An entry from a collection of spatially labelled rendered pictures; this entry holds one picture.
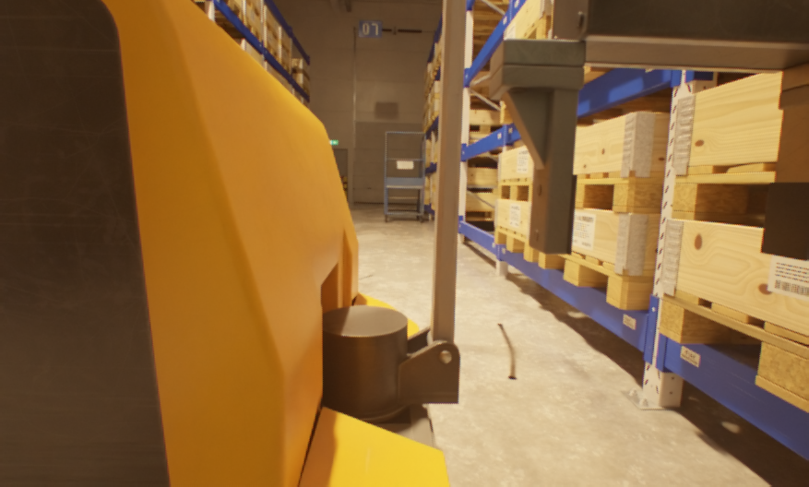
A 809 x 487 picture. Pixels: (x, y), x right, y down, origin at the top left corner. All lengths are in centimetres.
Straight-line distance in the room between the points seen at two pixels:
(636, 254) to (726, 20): 136
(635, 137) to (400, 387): 115
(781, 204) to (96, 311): 48
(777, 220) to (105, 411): 50
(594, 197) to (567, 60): 165
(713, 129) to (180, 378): 123
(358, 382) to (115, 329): 42
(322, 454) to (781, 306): 94
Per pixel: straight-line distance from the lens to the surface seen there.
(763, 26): 25
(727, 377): 135
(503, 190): 302
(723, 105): 127
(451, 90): 72
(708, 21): 24
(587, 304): 194
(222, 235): 35
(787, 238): 29
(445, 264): 71
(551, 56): 21
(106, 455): 46
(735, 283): 119
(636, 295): 161
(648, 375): 162
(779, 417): 127
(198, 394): 40
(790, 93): 30
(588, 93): 204
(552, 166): 21
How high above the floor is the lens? 69
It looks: 7 degrees down
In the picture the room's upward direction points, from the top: 1 degrees clockwise
